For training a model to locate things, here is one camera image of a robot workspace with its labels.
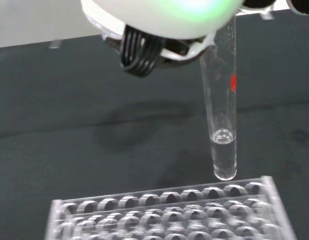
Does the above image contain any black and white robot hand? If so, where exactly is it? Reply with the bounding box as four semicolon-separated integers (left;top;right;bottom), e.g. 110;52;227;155
80;0;309;79

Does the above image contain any clear plastic test tube rack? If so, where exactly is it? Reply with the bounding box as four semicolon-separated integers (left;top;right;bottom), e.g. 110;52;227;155
45;175;298;240

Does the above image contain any black bench cloth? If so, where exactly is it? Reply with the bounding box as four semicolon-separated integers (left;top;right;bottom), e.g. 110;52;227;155
0;8;309;240

